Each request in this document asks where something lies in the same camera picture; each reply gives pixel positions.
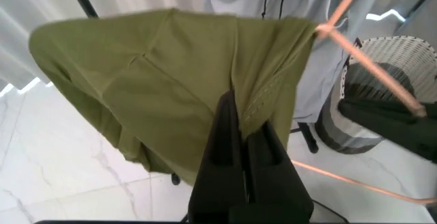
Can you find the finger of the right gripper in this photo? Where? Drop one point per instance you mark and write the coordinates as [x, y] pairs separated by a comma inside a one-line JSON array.
[[392, 121]]

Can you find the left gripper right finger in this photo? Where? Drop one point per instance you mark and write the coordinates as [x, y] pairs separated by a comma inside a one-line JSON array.
[[273, 190]]

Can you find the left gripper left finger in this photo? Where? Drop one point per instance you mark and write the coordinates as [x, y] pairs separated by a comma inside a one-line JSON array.
[[218, 176]]

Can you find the pink clothes hanger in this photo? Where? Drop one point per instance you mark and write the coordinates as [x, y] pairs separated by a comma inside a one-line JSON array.
[[375, 70]]

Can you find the green garment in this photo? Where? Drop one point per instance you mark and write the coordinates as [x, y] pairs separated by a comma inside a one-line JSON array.
[[153, 80]]

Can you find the white laundry basket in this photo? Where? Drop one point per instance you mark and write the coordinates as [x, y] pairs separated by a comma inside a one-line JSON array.
[[392, 50]]

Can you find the white curtain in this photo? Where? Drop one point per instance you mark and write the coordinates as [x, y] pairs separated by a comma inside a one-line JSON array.
[[34, 29]]

